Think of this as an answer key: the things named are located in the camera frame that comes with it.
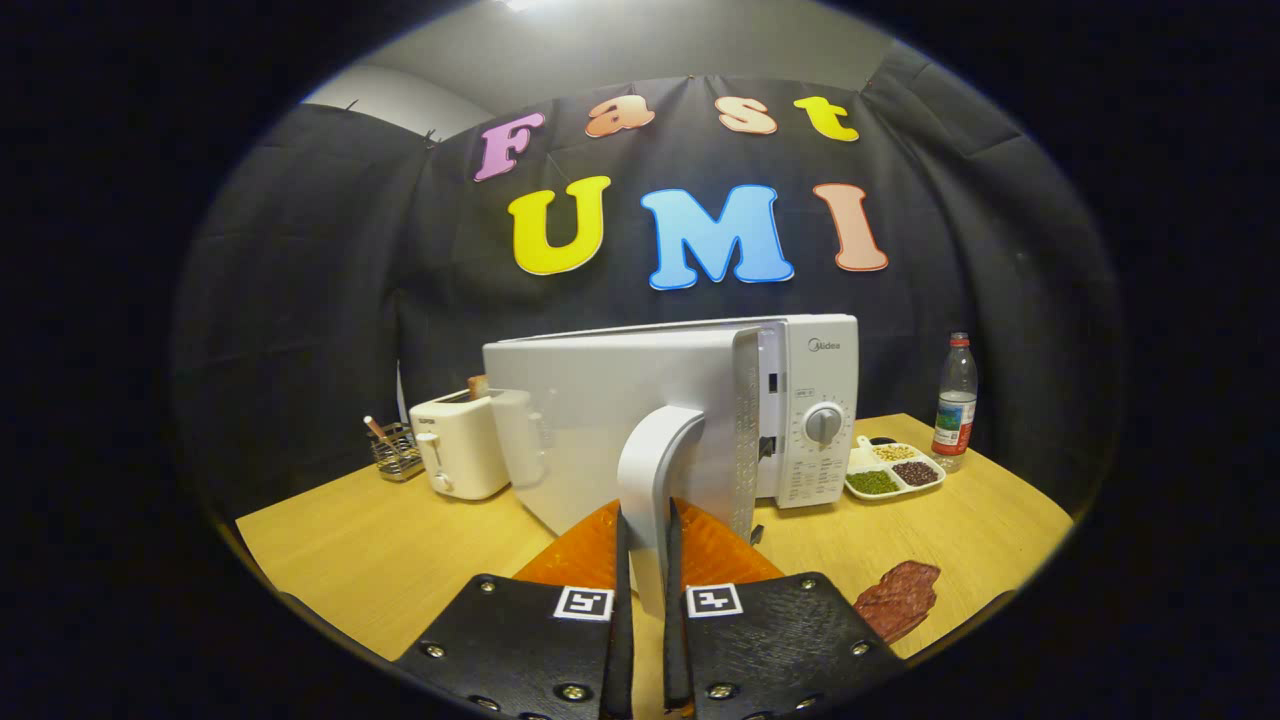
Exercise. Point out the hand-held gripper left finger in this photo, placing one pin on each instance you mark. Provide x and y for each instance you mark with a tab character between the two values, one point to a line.
622	640

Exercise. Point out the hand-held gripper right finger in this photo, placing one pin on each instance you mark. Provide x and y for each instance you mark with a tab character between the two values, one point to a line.
676	640

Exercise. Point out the white toaster oven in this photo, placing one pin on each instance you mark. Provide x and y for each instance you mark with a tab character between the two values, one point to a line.
600	420

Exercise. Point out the brown meat piece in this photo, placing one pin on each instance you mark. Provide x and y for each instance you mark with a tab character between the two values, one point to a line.
900	600

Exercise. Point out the white bread toaster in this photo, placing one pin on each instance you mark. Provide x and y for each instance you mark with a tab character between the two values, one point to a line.
455	445

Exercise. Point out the white divided dish of beans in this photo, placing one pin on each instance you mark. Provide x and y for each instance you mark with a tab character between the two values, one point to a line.
895	478

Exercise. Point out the toast slice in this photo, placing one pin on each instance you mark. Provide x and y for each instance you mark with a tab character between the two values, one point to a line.
478	387

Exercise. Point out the clear water bottle red cap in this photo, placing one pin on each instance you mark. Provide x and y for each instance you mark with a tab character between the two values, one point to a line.
955	410

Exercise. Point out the black backdrop cloth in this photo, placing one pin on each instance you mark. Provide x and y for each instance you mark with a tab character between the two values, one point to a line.
300	300

